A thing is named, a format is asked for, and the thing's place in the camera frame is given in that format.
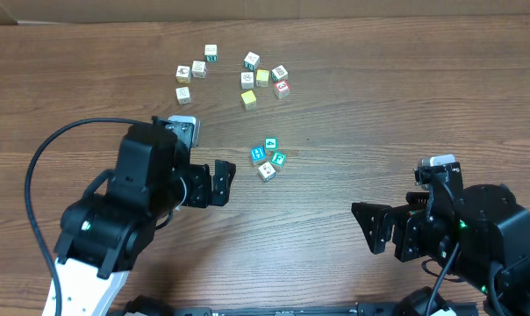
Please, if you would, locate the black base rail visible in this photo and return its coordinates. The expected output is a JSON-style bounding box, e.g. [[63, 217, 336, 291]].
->
[[107, 286, 478, 316]]

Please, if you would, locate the white block dark green side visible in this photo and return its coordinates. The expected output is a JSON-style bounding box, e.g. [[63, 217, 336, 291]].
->
[[271, 65, 288, 83]]

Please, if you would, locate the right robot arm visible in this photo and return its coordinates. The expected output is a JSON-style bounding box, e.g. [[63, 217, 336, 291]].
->
[[351, 154, 530, 315]]

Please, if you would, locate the white block letter left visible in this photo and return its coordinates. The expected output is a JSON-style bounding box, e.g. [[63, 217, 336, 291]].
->
[[175, 87, 191, 104]]

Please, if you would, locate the white block teal side top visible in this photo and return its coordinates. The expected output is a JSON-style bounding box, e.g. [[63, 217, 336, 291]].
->
[[243, 52, 261, 71]]

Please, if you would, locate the yellow top block lower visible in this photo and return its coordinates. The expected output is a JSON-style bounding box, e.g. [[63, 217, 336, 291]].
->
[[240, 90, 257, 111]]

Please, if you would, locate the white block beside bird block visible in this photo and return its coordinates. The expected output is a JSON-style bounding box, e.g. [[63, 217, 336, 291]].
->
[[191, 61, 207, 78]]

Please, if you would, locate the white block snail picture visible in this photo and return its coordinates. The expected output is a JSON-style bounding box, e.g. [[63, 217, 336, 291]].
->
[[250, 147, 267, 165]]

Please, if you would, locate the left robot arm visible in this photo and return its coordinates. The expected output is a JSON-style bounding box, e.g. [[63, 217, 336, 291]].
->
[[43, 116, 236, 315]]

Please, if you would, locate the white block brown drawing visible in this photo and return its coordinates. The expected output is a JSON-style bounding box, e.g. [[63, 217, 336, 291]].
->
[[240, 71, 254, 90]]

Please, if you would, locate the white block blue side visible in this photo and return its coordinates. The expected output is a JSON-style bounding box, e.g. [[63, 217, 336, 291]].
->
[[258, 162, 276, 182]]

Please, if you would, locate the red framed number block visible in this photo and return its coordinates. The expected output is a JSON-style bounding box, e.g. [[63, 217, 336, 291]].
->
[[274, 80, 290, 99]]

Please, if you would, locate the white block green 21 side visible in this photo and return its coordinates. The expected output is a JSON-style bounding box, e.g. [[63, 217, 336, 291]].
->
[[204, 44, 218, 62]]

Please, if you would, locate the white block yellow sides bird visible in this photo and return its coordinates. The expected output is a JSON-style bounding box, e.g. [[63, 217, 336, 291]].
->
[[175, 65, 191, 83]]

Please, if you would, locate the yellow top block upper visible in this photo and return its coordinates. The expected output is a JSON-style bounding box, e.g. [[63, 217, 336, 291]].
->
[[255, 69, 270, 87]]

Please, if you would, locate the green block number four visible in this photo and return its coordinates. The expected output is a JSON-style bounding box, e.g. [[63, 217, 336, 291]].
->
[[263, 137, 278, 151]]

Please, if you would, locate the cardboard wall panel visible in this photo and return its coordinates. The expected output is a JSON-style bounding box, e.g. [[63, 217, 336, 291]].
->
[[0, 0, 530, 25]]

